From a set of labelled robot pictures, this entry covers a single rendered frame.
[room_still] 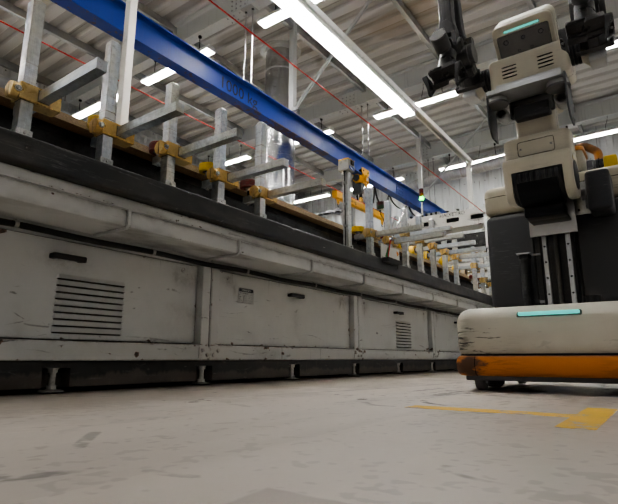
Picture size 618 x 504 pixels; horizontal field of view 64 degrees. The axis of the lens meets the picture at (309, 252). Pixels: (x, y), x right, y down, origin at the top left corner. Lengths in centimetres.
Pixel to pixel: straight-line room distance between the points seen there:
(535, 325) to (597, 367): 21
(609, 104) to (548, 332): 990
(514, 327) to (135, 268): 137
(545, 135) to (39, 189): 164
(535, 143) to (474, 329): 69
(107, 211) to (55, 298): 35
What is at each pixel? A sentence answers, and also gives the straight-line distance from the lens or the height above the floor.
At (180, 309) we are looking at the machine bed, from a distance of 213.
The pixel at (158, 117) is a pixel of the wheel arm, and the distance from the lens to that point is 160.
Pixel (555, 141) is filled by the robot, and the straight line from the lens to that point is 197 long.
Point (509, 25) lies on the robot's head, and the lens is 213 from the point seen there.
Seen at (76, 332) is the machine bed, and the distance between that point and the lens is 186.
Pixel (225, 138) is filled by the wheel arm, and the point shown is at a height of 83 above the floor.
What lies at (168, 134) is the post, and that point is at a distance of 191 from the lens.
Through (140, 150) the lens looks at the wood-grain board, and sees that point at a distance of 202.
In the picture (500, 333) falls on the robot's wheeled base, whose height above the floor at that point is 19.
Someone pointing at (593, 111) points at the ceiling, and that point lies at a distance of 1149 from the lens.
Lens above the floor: 11
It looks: 12 degrees up
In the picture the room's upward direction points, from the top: straight up
